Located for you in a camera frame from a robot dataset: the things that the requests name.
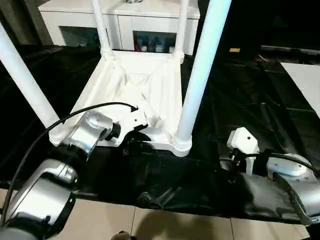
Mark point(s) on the dark bag of items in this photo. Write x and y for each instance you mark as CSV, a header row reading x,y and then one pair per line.
x,y
132,1

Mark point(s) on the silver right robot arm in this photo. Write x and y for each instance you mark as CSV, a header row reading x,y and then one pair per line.
x,y
287,165

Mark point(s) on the black mat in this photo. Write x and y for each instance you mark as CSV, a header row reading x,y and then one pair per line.
x,y
250,100

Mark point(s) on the white board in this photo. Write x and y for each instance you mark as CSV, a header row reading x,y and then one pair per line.
x,y
305,80

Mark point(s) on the grey curtain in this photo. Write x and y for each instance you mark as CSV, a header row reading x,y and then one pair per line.
x,y
25,25

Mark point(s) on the black bar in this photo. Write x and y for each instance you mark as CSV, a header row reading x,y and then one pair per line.
x,y
287,50

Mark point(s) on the white plastic table top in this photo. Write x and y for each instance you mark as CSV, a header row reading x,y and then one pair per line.
x,y
105,82

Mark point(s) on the white plastic table leg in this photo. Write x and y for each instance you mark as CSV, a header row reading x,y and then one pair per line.
x,y
22,75
182,25
200,62
102,27

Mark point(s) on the white cabinet with glass doors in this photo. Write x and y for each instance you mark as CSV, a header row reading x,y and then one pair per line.
x,y
75,20

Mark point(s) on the tall black cabinet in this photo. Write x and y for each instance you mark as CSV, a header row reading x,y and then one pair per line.
x,y
235,30

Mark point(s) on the small yellow tag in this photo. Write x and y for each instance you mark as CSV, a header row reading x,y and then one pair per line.
x,y
235,50

